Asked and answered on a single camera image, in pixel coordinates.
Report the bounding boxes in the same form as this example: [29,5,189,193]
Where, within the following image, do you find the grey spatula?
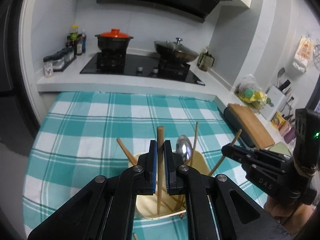
[276,67,286,85]

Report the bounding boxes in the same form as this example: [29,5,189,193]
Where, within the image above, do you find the green rectangular lid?
[269,142,297,157]

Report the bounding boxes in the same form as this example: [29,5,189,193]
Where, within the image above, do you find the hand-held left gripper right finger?
[163,140,292,240]

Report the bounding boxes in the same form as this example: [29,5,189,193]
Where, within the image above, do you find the teal checked tablecloth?
[22,91,270,240]

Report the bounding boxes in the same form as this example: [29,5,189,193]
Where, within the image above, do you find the wooden cutting board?
[227,103,275,149]

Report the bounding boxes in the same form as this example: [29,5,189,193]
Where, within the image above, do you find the yellow cap sauce bottle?
[69,25,79,48]

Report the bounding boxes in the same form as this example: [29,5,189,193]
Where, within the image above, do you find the olive jug with handle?
[197,46,215,72]

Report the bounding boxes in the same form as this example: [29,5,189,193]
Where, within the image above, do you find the person's right hand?
[265,196,313,230]

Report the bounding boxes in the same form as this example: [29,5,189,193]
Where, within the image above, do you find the cream utensil holder box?
[128,150,213,220]

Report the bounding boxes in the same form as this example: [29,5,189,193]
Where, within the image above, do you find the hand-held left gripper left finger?
[26,140,158,240]

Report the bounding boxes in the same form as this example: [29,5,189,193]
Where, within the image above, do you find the steel spoon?
[176,135,193,165]

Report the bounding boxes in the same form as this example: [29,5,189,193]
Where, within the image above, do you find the black knife handles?
[278,79,292,92]

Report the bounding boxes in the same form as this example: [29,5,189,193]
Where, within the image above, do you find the yellow printed mug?
[270,112,287,130]

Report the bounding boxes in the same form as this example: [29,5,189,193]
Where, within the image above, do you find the purple bottle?
[285,127,297,144]

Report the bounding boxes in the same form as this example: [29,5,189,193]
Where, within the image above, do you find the pink cup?
[280,125,295,137]

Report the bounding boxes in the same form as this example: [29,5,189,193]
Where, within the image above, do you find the black clay pot red lid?
[94,29,134,53]

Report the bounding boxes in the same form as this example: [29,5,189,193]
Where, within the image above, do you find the hanging printed bag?
[292,35,315,72]

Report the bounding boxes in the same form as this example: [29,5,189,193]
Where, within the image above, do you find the white knife holder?
[261,85,297,122]

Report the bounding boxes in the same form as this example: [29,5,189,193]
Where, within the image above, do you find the blue label bottle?
[80,29,87,53]

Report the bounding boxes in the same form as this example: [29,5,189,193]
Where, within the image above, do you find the metal steamer rack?
[312,39,320,63]

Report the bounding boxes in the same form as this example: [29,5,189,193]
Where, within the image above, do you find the dark wok with lid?
[153,37,199,64]

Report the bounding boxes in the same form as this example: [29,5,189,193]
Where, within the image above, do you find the spice jar with white label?
[43,56,54,77]

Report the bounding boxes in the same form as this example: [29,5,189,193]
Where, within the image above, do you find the dark grey refrigerator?
[0,0,42,155]

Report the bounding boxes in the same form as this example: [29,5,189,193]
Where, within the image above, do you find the plastic bag of sponges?
[235,74,272,112]

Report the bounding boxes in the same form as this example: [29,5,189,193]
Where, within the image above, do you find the black gas hob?
[79,52,206,86]

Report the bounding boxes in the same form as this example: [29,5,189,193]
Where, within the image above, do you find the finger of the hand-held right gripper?
[241,158,288,178]
[221,144,292,163]

